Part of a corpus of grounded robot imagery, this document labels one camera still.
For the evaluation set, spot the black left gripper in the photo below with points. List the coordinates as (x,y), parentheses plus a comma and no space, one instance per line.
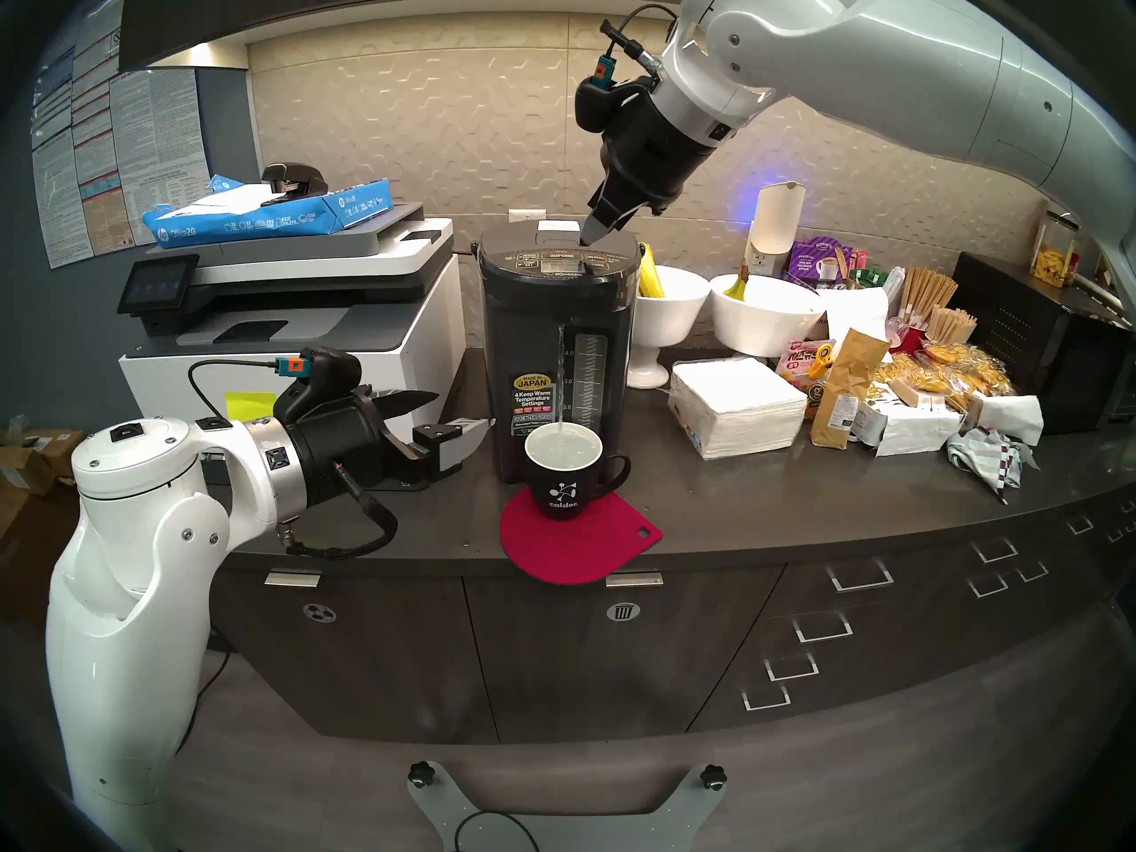
(342,446)

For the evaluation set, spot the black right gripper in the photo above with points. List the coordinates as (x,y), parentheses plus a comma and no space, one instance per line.
(661,153)

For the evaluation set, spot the black electric water dispenser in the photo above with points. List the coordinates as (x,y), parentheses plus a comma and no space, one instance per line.
(550,327)

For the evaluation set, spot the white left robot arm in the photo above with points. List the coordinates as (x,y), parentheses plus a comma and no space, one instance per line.
(133,593)

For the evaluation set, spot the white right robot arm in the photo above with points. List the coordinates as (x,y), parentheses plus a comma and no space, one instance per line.
(887,51)

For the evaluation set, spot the red cup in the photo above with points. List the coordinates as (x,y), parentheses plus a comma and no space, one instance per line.
(910,340)

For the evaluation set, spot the yellow banana bunch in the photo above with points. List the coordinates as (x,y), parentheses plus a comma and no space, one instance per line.
(652,278)

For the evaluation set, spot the white grey office printer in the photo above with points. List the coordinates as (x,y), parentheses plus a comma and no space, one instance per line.
(399,327)

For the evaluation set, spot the yellow bananas in bowl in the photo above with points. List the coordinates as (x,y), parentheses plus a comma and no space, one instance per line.
(737,289)

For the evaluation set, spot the black mug white inside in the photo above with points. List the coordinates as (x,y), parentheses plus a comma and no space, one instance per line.
(568,495)

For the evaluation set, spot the white plug-in night light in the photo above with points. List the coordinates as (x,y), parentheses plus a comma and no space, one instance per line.
(777,220)

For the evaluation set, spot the yellow sticky note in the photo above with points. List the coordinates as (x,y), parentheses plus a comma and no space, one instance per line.
(248,406)

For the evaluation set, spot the white wide bowl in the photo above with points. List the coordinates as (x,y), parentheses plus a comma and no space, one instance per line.
(768,322)

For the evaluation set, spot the red teardrop silicone mat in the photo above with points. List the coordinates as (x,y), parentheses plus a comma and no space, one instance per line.
(586,548)

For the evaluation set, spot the silver cabinet tab pull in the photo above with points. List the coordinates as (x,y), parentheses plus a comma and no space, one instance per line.
(293,579)
(635,580)

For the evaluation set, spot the round recycling badge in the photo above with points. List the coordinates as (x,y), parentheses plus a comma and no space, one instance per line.
(319,612)

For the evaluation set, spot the white napkin stack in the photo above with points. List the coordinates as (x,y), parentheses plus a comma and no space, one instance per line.
(737,406)

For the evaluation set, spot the pink snack packet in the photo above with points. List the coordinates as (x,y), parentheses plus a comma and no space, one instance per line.
(796,362)

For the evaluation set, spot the blue printer paper ream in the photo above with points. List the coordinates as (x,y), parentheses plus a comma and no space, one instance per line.
(302,213)

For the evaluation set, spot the white paper bag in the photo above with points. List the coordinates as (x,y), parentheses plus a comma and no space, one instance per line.
(856,309)

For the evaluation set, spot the green sachet pack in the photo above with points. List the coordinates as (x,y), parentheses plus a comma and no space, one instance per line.
(871,277)

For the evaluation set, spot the round trash badge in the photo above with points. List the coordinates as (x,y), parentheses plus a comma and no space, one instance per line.
(624,611)

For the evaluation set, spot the black stapler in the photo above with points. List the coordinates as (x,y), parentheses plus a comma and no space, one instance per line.
(297,177)

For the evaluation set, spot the brown paper coffee bag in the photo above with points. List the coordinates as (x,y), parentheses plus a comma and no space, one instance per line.
(848,380)

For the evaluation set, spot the clear wrapped cutlery pack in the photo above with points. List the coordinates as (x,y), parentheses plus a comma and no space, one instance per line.
(896,291)

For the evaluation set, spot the dark wood base cabinet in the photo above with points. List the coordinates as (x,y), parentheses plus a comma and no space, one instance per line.
(621,664)

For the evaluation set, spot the long wooden stirrer bundle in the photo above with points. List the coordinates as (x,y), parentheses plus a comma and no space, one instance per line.
(929,295)

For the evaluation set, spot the clear yellow cracker packet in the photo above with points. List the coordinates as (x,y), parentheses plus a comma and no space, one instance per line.
(914,382)
(972,371)

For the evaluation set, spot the black star knob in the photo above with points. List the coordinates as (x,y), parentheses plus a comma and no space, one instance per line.
(713,777)
(422,775)

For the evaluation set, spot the short wooden stirrer bundle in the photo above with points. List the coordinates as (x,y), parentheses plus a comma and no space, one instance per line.
(951,327)

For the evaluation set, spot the white printed sachet box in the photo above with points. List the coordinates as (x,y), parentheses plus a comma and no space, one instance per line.
(910,429)

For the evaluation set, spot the brown cardboard boxes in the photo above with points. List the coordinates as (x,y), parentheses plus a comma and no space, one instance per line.
(40,469)

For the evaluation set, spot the clear jar yellow snacks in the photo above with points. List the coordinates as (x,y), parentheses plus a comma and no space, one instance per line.
(1056,260)

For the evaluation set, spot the black microwave oven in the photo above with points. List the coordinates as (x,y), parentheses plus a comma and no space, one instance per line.
(1038,353)

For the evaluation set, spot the checkered dish cloth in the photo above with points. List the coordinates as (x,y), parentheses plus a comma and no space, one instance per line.
(990,460)

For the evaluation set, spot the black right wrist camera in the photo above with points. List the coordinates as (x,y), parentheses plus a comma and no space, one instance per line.
(608,105)

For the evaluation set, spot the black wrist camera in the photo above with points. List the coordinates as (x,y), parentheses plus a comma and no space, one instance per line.
(328,371)
(608,105)

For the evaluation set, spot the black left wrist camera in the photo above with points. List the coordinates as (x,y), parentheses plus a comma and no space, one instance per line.
(328,371)

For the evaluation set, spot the white pedestal bowl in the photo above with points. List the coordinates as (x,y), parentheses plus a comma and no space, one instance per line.
(670,313)

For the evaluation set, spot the white wall outlet plate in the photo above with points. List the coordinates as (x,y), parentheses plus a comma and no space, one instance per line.
(759,260)

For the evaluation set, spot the grey text wall poster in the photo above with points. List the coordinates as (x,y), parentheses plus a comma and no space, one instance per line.
(160,149)

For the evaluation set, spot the colourful text wall poster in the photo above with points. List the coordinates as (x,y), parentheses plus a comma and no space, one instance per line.
(75,202)

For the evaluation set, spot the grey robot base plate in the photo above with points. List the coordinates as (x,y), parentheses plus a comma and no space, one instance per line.
(577,819)

